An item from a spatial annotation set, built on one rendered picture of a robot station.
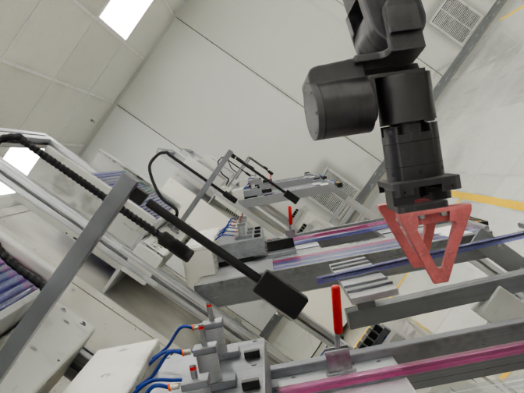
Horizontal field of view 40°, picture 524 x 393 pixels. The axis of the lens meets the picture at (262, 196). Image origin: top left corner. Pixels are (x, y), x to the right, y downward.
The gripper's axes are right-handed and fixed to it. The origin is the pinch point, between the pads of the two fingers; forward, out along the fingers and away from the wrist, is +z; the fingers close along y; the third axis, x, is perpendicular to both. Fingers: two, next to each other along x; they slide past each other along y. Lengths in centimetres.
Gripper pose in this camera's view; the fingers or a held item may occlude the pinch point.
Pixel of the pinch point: (428, 266)
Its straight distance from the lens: 76.1
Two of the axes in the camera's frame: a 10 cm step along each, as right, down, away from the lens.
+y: -0.1, 0.6, -10.0
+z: 1.5, 9.9, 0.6
